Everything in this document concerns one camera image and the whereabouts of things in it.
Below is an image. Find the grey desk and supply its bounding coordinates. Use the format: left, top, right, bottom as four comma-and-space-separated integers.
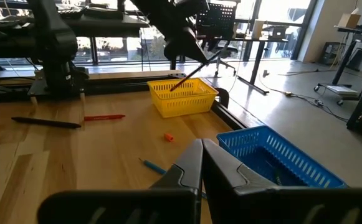
0, 14, 152, 60

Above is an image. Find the cardboard box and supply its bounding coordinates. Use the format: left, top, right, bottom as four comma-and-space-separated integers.
338, 7, 362, 29

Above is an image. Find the black standing desk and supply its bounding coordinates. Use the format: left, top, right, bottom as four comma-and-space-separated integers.
199, 32, 297, 96

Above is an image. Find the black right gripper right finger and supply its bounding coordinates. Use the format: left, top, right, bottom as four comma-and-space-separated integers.
202, 139, 362, 224

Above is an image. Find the red marker pen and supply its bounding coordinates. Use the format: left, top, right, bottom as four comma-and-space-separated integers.
83, 114, 126, 122

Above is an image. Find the blue plastic bin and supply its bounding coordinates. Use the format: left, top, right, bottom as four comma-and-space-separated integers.
216, 125, 348, 189

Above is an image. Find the white cup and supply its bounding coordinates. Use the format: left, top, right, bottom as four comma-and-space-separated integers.
251, 20, 264, 40

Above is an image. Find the blue pen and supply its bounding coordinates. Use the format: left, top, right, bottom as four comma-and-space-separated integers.
138, 157, 208, 200

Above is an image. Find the yellow plastic bin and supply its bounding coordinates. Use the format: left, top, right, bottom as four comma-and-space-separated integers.
147, 77, 219, 119

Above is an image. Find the black office chair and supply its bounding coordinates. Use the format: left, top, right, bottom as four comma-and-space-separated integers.
196, 1, 241, 78

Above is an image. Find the black clamp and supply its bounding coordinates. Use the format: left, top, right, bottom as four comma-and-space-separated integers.
214, 87, 231, 109

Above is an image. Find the black pen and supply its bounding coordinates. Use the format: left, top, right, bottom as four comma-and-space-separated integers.
169, 50, 222, 92

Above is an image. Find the small black box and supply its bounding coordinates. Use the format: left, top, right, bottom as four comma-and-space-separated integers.
319, 42, 343, 65

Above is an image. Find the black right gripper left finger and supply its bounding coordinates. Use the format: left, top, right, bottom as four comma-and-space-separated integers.
37, 139, 203, 224

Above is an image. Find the black pencil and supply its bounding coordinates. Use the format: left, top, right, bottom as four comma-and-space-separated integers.
11, 116, 82, 129

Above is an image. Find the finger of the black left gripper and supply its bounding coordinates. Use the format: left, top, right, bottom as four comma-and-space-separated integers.
185, 34, 209, 64

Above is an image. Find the black rolling stand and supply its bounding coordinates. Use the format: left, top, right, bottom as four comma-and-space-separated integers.
313, 0, 362, 106

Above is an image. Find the white floor cable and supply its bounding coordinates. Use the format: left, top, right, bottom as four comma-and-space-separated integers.
257, 70, 289, 94

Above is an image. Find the grey box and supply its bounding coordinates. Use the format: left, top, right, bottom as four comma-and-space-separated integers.
269, 25, 289, 40

